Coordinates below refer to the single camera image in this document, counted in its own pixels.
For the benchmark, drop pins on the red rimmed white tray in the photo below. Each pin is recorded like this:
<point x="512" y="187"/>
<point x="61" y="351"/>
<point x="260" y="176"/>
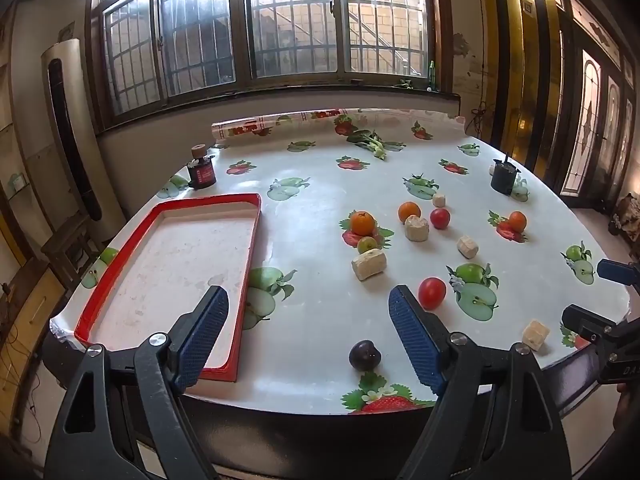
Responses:
<point x="165" y="260"/>

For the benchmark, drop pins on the green bottle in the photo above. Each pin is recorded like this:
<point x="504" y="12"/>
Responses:
<point x="431" y="76"/>

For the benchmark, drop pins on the wooden chair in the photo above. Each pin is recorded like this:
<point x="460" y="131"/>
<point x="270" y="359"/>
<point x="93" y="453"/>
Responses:
<point x="67" y="250"/>

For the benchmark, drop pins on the barred window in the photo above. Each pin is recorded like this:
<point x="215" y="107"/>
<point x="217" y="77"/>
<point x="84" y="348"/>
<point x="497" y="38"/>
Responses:
<point x="290" y="20"/>

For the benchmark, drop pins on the green leafy vegetable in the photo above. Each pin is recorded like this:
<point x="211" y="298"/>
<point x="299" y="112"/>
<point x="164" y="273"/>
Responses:
<point x="370" y="142"/>

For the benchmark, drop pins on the person's right hand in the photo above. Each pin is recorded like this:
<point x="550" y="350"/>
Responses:
<point x="627" y="407"/>

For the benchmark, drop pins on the stained glass door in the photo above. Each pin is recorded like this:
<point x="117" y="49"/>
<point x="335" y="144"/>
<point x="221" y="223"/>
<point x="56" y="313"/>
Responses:
<point x="590" y="125"/>

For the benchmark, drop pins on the small green box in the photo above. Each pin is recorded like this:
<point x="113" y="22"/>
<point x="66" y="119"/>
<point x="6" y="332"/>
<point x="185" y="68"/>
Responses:
<point x="18" y="182"/>

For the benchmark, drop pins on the black container with stick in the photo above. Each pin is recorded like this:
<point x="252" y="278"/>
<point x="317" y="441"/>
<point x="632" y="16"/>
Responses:
<point x="502" y="180"/>

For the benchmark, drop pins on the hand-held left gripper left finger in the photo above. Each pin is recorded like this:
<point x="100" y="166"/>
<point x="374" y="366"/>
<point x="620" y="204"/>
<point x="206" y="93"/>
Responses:
<point x="202" y="332"/>

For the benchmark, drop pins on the tall standing air conditioner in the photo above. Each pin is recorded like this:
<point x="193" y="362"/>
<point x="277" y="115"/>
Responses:
<point x="70" y="135"/>

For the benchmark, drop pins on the fruit printed tablecloth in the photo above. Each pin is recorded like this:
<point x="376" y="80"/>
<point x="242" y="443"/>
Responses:
<point x="310" y="270"/>

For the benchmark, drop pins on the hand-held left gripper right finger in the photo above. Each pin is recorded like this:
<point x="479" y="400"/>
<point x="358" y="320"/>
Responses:
<point x="415" y="335"/>

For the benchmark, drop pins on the wall shelf unit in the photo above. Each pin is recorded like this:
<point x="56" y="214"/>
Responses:
<point x="30" y="160"/>

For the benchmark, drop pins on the orange tangerine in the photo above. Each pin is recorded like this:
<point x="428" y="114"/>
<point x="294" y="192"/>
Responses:
<point x="409" y="211"/>
<point x="362" y="222"/>
<point x="517" y="221"/>

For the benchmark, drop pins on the red tomato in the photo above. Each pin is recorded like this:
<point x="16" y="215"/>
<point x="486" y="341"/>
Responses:
<point x="431" y="292"/>
<point x="440" y="217"/>

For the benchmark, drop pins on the dark jar with cork lid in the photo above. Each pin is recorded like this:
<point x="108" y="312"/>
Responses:
<point x="202" y="175"/>

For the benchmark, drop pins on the dark purple plum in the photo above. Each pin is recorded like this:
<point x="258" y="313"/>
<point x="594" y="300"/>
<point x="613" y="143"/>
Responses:
<point x="365" y="355"/>

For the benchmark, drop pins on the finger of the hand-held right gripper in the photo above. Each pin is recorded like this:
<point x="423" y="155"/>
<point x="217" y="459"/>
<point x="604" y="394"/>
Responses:
<point x="585" y="321"/>
<point x="617" y="271"/>

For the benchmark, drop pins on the beige foam block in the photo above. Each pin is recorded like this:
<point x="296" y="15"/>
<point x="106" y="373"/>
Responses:
<point x="536" y="335"/>
<point x="467" y="246"/>
<point x="416" y="227"/>
<point x="369" y="265"/>
<point x="439" y="199"/>

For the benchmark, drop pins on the small green fruit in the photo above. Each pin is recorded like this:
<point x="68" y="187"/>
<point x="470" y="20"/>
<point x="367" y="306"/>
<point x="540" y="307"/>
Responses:
<point x="366" y="244"/>

